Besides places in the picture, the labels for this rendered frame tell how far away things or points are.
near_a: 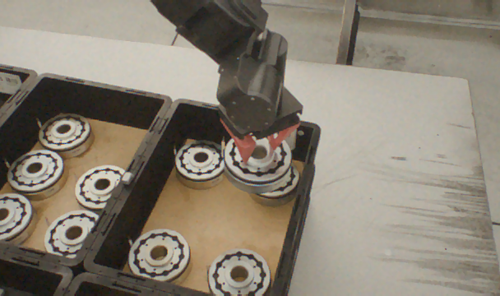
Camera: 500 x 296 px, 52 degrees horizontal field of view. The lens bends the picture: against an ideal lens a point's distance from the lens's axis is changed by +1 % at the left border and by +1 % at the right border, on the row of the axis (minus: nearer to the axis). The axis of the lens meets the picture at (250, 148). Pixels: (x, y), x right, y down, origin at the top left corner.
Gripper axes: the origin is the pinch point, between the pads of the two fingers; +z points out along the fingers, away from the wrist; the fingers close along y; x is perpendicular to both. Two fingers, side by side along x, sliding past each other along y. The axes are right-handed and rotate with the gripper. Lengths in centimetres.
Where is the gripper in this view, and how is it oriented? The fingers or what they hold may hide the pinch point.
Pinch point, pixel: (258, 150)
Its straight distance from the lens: 76.3
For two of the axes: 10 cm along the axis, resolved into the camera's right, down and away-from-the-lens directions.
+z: -0.3, 6.6, 7.5
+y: 8.5, -3.8, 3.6
